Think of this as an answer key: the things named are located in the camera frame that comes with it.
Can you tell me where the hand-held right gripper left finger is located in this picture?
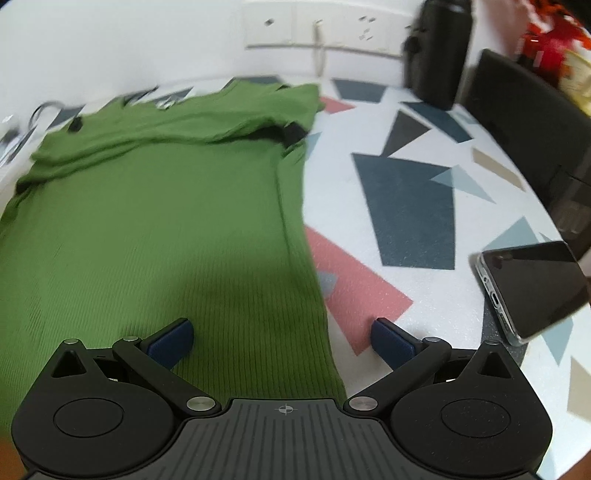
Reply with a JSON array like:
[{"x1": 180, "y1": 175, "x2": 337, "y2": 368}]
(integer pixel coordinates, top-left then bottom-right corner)
[{"x1": 48, "y1": 316, "x2": 223, "y2": 414}]

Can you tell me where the white plugged cable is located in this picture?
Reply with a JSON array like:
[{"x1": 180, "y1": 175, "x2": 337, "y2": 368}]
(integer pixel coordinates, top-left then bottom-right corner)
[{"x1": 313, "y1": 19, "x2": 328, "y2": 78}]

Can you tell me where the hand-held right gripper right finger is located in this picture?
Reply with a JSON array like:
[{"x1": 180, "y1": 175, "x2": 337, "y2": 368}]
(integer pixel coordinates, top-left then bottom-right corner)
[{"x1": 344, "y1": 316, "x2": 523, "y2": 412}]

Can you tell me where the black smartphone clear case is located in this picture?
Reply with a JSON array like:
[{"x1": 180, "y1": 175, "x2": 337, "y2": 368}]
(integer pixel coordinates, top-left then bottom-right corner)
[{"x1": 475, "y1": 240, "x2": 591, "y2": 347}]

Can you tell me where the geometric patterned tablecloth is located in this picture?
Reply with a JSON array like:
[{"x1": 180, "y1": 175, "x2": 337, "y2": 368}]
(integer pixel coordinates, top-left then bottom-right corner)
[{"x1": 0, "y1": 76, "x2": 591, "y2": 467}]

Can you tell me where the black bottle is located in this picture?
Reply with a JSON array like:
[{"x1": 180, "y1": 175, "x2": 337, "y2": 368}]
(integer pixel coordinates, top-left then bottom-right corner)
[{"x1": 403, "y1": 0, "x2": 474, "y2": 112}]

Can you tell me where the red orange packaging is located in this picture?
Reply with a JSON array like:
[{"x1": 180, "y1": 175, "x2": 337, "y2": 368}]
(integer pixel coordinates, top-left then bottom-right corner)
[{"x1": 513, "y1": 0, "x2": 591, "y2": 109}]

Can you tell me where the green ribbed shirt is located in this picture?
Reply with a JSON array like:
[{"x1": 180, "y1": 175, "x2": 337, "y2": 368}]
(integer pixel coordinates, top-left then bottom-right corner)
[{"x1": 0, "y1": 82, "x2": 348, "y2": 430}]

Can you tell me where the grey cable loop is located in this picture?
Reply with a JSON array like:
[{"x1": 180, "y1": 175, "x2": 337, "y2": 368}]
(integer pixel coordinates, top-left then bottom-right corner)
[{"x1": 27, "y1": 98, "x2": 68, "y2": 126}]

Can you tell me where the white wall socket panel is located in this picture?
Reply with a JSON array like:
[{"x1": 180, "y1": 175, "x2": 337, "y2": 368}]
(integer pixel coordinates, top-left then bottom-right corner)
[{"x1": 244, "y1": 2, "x2": 409, "y2": 58}]

